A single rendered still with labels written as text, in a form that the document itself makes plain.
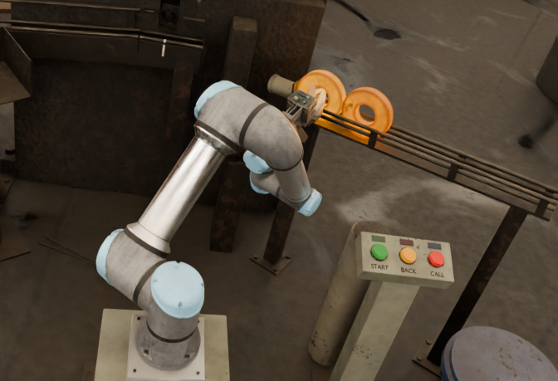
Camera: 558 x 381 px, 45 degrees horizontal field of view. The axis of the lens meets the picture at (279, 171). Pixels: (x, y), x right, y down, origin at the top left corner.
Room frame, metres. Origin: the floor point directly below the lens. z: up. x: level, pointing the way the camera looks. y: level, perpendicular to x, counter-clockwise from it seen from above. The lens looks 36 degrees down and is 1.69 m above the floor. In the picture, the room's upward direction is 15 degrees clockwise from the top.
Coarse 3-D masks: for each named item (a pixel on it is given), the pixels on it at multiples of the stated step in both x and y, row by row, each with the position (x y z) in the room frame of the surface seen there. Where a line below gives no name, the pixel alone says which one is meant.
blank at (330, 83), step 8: (312, 72) 1.78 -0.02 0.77; (320, 72) 1.77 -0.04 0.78; (328, 72) 1.78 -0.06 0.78; (304, 80) 1.78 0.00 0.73; (312, 80) 1.77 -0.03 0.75; (320, 80) 1.76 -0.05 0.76; (328, 80) 1.75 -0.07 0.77; (336, 80) 1.76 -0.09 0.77; (304, 88) 1.78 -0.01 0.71; (328, 88) 1.75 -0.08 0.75; (336, 88) 1.74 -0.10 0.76; (344, 88) 1.76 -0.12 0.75; (336, 96) 1.74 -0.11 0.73; (344, 96) 1.75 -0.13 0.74; (328, 104) 1.74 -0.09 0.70; (336, 104) 1.73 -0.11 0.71; (336, 112) 1.73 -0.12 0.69
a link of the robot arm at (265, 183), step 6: (252, 174) 1.50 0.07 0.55; (258, 174) 1.49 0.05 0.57; (264, 174) 1.49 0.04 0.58; (270, 174) 1.49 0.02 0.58; (252, 180) 1.51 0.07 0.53; (258, 180) 1.49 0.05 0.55; (264, 180) 1.49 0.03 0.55; (270, 180) 1.49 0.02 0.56; (276, 180) 1.48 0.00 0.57; (252, 186) 1.52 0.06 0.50; (258, 186) 1.50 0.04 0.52; (264, 186) 1.49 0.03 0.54; (270, 186) 1.48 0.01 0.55; (276, 186) 1.47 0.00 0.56; (258, 192) 1.51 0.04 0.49; (264, 192) 1.51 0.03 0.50; (270, 192) 1.48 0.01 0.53; (276, 192) 1.47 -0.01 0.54
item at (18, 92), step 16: (0, 32) 1.64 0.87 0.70; (0, 48) 1.64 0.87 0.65; (16, 48) 1.58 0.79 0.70; (0, 64) 1.63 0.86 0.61; (16, 64) 1.58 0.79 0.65; (0, 80) 1.55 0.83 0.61; (16, 80) 1.57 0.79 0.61; (0, 96) 1.48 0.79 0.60; (16, 96) 1.50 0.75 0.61; (0, 224) 1.59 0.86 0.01; (0, 240) 1.50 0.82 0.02; (16, 240) 1.54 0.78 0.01; (0, 256) 1.45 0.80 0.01; (16, 256) 1.47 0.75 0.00
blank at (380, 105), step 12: (348, 96) 1.72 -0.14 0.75; (360, 96) 1.71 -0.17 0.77; (372, 96) 1.70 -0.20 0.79; (384, 96) 1.71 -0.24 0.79; (348, 108) 1.72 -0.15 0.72; (372, 108) 1.69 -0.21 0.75; (384, 108) 1.68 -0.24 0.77; (360, 120) 1.71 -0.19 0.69; (384, 120) 1.67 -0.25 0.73; (384, 132) 1.67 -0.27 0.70
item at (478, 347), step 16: (464, 336) 1.23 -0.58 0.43; (480, 336) 1.25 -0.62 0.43; (496, 336) 1.26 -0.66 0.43; (512, 336) 1.28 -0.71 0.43; (448, 352) 1.18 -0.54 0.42; (464, 352) 1.18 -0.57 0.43; (480, 352) 1.19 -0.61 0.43; (496, 352) 1.21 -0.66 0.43; (512, 352) 1.22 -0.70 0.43; (528, 352) 1.24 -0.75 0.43; (448, 368) 1.13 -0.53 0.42; (464, 368) 1.13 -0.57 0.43; (480, 368) 1.14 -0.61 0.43; (496, 368) 1.15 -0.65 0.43; (512, 368) 1.17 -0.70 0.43; (528, 368) 1.18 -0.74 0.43; (544, 368) 1.20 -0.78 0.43
